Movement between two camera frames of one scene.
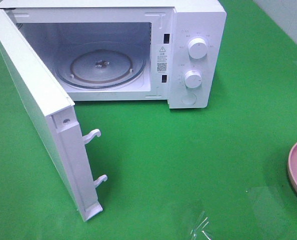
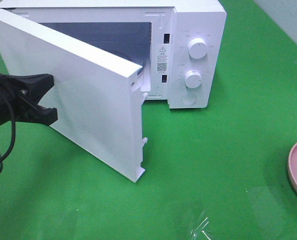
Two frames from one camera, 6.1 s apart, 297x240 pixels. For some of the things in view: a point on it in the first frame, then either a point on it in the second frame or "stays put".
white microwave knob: (193, 79) stays put
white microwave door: (51, 109) to (97, 95)
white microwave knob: (197, 48) stays put
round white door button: (189, 99) stays put
